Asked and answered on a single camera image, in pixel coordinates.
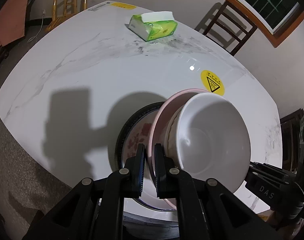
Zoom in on yellow blue cartoon bowl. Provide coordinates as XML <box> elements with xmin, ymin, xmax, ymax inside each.
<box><xmin>175</xmin><ymin>93</ymin><xmax>251</xmax><ymax>193</ymax></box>

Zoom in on white pink Rabbit bowl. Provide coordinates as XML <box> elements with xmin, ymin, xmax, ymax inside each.
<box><xmin>164</xmin><ymin>105</ymin><xmax>183</xmax><ymax>167</ymax></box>

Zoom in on green tissue box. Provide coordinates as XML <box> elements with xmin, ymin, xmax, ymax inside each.
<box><xmin>128</xmin><ymin>11</ymin><xmax>177</xmax><ymax>42</ymax></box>

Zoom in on right hand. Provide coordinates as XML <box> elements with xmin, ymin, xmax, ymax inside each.
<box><xmin>257</xmin><ymin>210</ymin><xmax>304</xmax><ymax>239</ymax></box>

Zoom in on yellow round warning sticker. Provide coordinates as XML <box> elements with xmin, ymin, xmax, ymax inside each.
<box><xmin>200</xmin><ymin>70</ymin><xmax>225</xmax><ymax>96</ymax></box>

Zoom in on bamboo chair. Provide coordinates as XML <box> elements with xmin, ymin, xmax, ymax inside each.
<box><xmin>46</xmin><ymin>0</ymin><xmax>88</xmax><ymax>32</ymax></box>

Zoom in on brown wooden window frame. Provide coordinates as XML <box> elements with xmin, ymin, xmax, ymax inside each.
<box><xmin>226</xmin><ymin>0</ymin><xmax>304</xmax><ymax>48</ymax></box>

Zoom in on white plate pink flowers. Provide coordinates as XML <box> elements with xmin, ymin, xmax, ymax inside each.
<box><xmin>121</xmin><ymin>109</ymin><xmax>174</xmax><ymax>212</ymax></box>

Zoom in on yellow rectangular table label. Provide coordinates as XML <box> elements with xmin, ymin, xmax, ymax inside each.
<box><xmin>111</xmin><ymin>2</ymin><xmax>136</xmax><ymax>10</ymax></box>

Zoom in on dark wooden chair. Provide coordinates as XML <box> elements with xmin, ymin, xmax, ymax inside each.
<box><xmin>195</xmin><ymin>1</ymin><xmax>257</xmax><ymax>56</ymax></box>

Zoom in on large blue floral plate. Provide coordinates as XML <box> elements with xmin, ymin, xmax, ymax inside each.
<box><xmin>115</xmin><ymin>101</ymin><xmax>175</xmax><ymax>211</ymax></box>

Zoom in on dark stacked chairs right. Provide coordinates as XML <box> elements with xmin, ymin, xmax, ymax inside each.
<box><xmin>280</xmin><ymin>108</ymin><xmax>304</xmax><ymax>173</ymax></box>

